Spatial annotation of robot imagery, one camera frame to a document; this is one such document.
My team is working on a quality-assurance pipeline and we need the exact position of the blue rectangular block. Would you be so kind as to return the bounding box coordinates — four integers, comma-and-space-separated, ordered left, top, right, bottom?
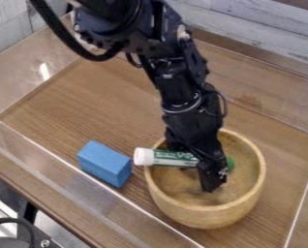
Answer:
76, 140, 132, 188

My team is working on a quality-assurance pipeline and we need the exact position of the green Expo marker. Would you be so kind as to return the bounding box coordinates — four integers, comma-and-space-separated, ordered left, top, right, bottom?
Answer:
132, 146, 237, 172

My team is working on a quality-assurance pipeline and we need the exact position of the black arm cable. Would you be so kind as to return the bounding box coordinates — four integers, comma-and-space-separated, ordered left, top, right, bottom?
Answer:
25, 0, 128, 62

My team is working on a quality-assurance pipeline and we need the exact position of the brown wooden bowl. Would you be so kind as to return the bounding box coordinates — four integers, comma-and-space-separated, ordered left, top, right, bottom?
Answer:
144, 129, 266, 230

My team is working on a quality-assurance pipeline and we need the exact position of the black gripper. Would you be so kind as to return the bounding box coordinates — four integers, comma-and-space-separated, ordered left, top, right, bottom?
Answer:
160, 83, 229, 194

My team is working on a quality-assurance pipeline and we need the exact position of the black table leg bracket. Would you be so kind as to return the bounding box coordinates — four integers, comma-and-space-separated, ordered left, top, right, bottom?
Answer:
17, 201, 64, 248

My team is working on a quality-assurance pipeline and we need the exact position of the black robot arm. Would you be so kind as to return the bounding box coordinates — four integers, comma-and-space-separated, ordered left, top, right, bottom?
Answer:
73, 0, 228, 192

